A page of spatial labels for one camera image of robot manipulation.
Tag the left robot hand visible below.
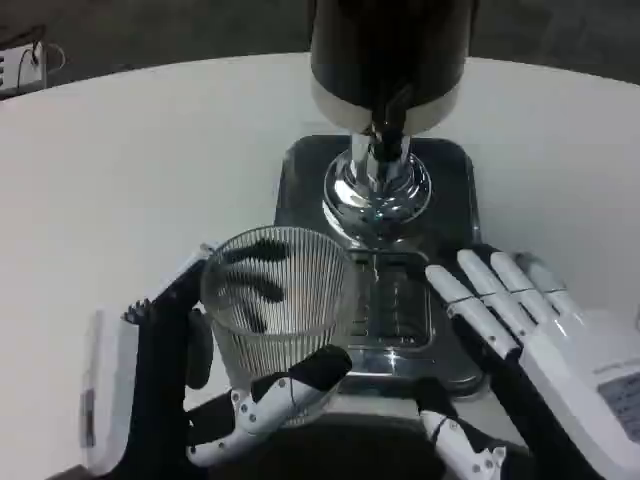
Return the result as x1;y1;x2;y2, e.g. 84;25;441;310
79;238;354;480

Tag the clear ribbed glass cup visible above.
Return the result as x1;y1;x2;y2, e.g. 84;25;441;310
199;225;358;401

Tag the steel drip tray with grid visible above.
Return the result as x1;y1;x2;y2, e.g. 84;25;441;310
272;133;490;402

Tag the white box device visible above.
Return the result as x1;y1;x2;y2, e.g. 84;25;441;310
0;41;49;100

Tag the black drink dispenser chrome pedestal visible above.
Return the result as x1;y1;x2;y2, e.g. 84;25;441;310
305;0;472;247

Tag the thin white cable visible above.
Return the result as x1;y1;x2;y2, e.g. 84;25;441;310
16;40;67;87

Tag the black dispenser tap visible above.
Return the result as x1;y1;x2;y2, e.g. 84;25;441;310
368;83;416;162

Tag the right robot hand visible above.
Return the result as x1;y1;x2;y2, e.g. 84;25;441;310
416;243;640;480

